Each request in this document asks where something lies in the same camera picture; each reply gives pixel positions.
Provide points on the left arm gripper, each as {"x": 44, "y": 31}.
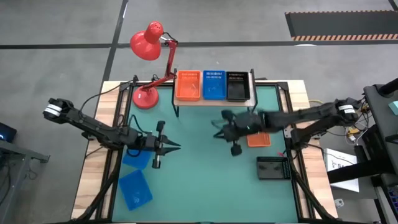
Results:
{"x": 149, "y": 142}

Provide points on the orange plastic basket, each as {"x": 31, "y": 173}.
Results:
{"x": 188, "y": 87}
{"x": 259, "y": 140}

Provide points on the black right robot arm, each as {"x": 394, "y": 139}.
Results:
{"x": 311, "y": 115}

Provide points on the black stand beam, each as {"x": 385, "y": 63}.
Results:
{"x": 351, "y": 171}

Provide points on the small white adapter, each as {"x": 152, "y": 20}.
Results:
{"x": 339, "y": 203}

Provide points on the black plastic basket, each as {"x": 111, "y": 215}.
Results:
{"x": 237, "y": 90}
{"x": 272, "y": 168}

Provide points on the white cardboard box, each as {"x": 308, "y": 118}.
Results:
{"x": 334, "y": 157}

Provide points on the wooden shelf black frame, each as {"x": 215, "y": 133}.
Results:
{"x": 186, "y": 103}

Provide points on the orange power plug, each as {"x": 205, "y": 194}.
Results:
{"x": 352, "y": 130}

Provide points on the teal box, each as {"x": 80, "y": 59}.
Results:
{"x": 394, "y": 108}

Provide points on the blue plastic basket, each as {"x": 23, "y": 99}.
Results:
{"x": 135, "y": 189}
{"x": 214, "y": 87}
{"x": 136, "y": 160}

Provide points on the dark monitor screen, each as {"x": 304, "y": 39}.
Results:
{"x": 7, "y": 132}

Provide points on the black aluminium table frame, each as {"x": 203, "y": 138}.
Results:
{"x": 270, "y": 83}

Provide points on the green table mat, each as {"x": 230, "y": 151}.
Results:
{"x": 202, "y": 193}

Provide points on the red desk lamp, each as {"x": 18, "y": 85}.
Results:
{"x": 146, "y": 46}

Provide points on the grey metal desk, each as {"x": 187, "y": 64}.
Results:
{"x": 18, "y": 152}

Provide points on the black hazard striped floor mat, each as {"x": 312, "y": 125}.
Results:
{"x": 342, "y": 25}

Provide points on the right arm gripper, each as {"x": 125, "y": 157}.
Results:
{"x": 245, "y": 124}

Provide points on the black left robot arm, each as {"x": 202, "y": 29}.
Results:
{"x": 93, "y": 127}

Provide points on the black side desk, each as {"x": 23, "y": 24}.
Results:
{"x": 382, "y": 124}

